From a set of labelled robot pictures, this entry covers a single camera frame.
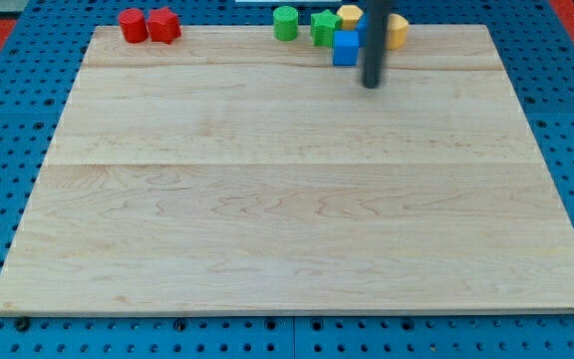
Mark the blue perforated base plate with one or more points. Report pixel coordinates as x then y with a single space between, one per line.
38 64

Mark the yellow heart block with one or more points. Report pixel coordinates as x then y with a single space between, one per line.
397 31

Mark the yellow hexagon block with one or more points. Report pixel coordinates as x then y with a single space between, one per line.
350 16

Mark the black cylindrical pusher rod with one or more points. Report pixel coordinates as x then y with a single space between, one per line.
376 34

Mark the green cylinder block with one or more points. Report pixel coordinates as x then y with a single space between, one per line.
285 23

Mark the green star block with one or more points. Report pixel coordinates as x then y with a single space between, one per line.
323 26

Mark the blue block behind rod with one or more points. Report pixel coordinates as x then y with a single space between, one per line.
361 29

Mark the blue cube block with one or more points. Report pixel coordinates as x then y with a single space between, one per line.
345 48

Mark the red star block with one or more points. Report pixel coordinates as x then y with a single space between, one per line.
163 25

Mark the light wooden board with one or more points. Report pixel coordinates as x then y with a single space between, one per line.
231 174

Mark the red cylinder block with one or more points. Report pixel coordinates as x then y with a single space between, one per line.
133 25

